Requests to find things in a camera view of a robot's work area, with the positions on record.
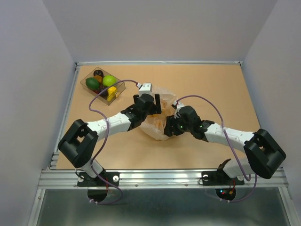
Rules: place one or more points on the yellow pear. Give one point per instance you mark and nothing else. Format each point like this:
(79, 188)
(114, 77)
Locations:
(111, 93)

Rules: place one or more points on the green avocado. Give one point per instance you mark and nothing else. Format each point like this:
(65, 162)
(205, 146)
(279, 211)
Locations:
(92, 83)

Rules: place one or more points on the translucent plastic bag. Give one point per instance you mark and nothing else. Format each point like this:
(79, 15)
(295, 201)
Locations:
(154, 125)

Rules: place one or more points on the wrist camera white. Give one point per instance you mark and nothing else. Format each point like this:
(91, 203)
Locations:
(177, 105)
(144, 88)

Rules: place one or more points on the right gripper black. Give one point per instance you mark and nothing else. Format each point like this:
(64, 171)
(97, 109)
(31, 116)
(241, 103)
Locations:
(171, 121)

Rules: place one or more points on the aluminium front rail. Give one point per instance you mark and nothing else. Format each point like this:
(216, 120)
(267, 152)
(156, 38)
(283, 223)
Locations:
(129, 179)

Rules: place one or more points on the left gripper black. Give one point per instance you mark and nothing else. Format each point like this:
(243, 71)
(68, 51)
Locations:
(153, 109)

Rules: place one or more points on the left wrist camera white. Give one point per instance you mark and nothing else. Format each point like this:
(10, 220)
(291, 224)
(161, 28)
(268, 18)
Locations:
(144, 88)

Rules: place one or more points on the green apple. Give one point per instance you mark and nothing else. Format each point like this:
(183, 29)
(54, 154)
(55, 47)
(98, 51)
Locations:
(109, 80)

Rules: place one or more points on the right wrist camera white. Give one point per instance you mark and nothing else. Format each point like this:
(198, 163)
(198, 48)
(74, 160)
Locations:
(177, 105)

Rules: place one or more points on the clear plastic container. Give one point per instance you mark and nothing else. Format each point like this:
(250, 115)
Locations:
(120, 86)

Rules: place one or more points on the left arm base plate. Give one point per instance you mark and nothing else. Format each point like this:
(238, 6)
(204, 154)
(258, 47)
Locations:
(84, 180)

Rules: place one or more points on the red grape bunch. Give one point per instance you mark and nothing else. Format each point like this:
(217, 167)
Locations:
(101, 89)

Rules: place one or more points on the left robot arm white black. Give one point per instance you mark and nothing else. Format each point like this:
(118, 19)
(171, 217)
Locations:
(79, 142)

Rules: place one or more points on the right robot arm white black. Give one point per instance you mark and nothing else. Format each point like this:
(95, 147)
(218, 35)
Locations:
(263, 154)

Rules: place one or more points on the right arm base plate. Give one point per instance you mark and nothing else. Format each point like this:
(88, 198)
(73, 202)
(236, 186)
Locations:
(226, 186)

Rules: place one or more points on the dark purple plum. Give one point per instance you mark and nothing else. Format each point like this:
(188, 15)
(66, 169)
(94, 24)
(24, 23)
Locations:
(98, 72)

